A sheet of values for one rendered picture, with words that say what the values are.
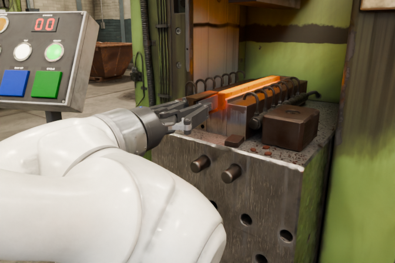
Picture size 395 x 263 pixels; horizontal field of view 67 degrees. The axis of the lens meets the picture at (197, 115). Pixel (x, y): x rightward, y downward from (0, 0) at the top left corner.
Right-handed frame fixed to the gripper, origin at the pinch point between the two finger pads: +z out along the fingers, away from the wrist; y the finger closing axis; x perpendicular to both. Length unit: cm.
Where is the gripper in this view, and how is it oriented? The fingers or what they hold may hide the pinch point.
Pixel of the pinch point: (203, 104)
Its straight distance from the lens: 63.4
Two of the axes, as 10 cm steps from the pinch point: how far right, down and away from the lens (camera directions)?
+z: 5.9, -2.6, 7.6
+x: -0.2, -9.5, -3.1
